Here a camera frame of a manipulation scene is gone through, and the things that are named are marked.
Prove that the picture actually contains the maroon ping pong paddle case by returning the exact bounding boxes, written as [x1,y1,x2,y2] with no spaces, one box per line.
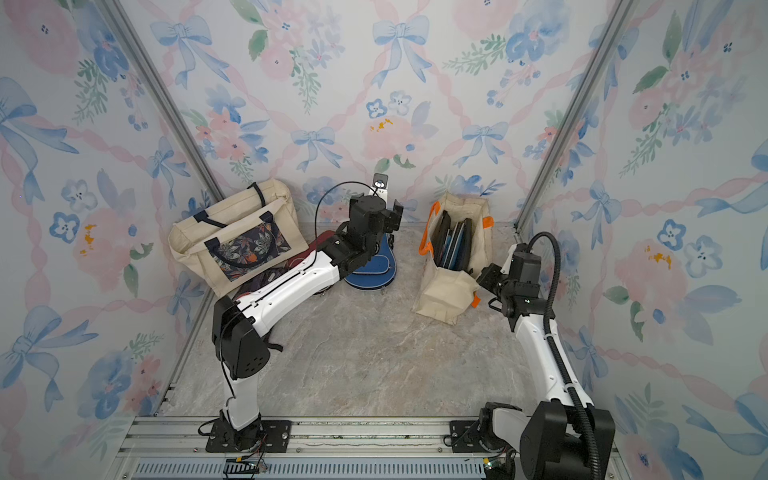
[284,230,335,269]

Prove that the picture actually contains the blue ping pong paddle case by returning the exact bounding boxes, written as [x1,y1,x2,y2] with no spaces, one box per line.
[344,234,397,290]

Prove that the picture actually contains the cream canvas bag orange handles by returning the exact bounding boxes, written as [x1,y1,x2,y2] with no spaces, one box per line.
[412,193,494,325]

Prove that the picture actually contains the cream canvas bag navy handles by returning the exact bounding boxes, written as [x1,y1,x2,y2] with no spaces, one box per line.
[168,179,308,297]

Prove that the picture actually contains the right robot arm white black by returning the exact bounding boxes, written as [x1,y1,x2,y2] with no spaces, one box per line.
[475,243,615,479]

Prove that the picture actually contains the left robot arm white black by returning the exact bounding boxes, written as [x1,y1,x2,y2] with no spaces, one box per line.
[212,194,404,433]

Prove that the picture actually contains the dark items in orange bag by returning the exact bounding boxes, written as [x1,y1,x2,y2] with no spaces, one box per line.
[430,211,474,274]

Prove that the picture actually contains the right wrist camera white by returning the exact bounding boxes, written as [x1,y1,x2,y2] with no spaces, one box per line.
[501,243,519,275]

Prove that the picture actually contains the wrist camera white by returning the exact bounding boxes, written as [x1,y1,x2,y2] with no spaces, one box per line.
[371,172,389,203]
[501,243,519,275]

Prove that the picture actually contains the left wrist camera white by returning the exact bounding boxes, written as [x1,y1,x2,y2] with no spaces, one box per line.
[371,172,389,203]

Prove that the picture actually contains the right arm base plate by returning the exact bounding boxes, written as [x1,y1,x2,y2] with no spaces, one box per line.
[443,419,527,454]

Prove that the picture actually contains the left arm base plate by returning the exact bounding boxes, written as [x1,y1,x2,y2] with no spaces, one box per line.
[205,417,293,454]

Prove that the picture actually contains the aluminium front rail frame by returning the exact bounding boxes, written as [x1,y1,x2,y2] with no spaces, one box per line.
[106,414,629,479]

